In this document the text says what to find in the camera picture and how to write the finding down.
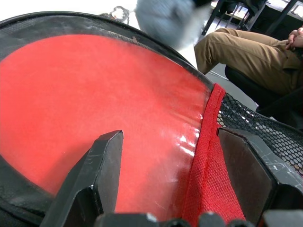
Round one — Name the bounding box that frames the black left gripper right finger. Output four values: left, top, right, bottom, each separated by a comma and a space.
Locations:
216, 127, 303, 225

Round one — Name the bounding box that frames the red table tennis paddle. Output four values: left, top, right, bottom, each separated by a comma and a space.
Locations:
0, 34, 210, 224

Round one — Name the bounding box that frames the black zippered paddle case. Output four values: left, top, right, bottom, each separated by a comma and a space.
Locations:
0, 11, 303, 227

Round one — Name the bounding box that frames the bystander's left hand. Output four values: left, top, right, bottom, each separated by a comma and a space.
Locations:
295, 26, 303, 47

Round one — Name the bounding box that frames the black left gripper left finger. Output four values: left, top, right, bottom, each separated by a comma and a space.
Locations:
40, 130, 124, 227

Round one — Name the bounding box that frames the bystander's right hand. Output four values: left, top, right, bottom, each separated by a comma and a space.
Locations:
285, 28, 300, 50

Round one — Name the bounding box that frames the black office chair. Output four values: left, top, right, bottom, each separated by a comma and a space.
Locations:
224, 65, 303, 132

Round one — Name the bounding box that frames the black metal furniture frame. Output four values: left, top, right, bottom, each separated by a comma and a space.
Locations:
202, 0, 303, 37

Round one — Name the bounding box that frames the metal zipper pull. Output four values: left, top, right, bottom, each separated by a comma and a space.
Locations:
103, 6, 132, 25

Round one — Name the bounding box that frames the seated person in brown trousers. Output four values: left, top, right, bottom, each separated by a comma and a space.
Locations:
193, 23, 303, 95

